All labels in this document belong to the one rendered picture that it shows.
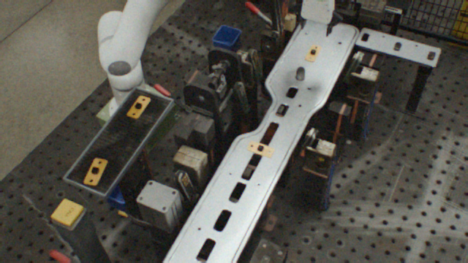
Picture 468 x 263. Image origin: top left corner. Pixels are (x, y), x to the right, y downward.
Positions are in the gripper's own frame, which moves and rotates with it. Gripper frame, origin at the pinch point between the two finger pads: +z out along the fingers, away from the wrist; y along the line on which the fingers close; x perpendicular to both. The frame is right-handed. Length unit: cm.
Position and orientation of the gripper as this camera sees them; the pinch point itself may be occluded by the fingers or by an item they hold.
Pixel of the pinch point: (316, 28)
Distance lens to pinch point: 190.3
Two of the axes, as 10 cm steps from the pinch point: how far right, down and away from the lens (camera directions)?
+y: 9.0, 3.3, -2.9
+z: 0.3, 6.1, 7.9
